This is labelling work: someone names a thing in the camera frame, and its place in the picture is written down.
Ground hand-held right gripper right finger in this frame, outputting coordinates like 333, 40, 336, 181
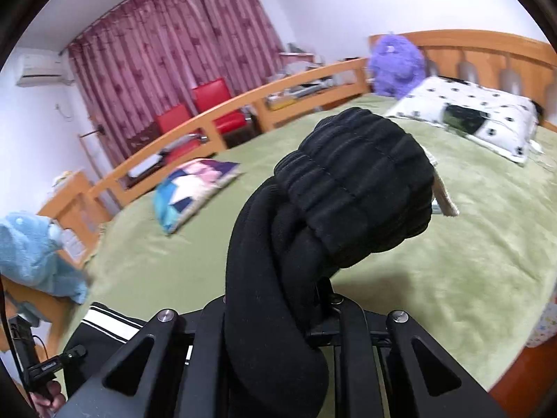
305, 279, 510, 418

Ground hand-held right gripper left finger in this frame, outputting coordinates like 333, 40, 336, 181
56, 298, 229, 418

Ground black pants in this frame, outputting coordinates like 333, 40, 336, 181
65, 107, 461, 418

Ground person's left hand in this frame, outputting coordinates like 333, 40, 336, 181
32, 381, 67, 415

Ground light blue fleece blanket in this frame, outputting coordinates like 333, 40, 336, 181
0, 211, 91, 304

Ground green bed blanket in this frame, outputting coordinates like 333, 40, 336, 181
63, 93, 557, 395

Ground colourful geometric pillow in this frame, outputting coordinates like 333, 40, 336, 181
154, 158, 243, 236

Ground star print mattress sheet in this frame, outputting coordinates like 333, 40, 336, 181
533, 307, 557, 346

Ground red chair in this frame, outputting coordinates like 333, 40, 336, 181
191, 77, 247, 137
154, 103, 197, 142

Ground wooden clothes stand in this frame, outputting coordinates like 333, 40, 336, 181
78, 127, 111, 180

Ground white flower print pillow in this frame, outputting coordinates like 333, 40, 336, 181
385, 76, 543, 165

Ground purple plush toy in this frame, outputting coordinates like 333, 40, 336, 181
368, 32, 427, 99

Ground maroon patterned curtain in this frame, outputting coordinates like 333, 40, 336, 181
66, 0, 289, 171

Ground white air conditioner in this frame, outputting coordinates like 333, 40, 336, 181
15, 52, 76, 88

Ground black cable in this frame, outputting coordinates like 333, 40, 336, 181
0, 279, 38, 407

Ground wooden bed frame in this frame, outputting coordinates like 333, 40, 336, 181
0, 30, 557, 405

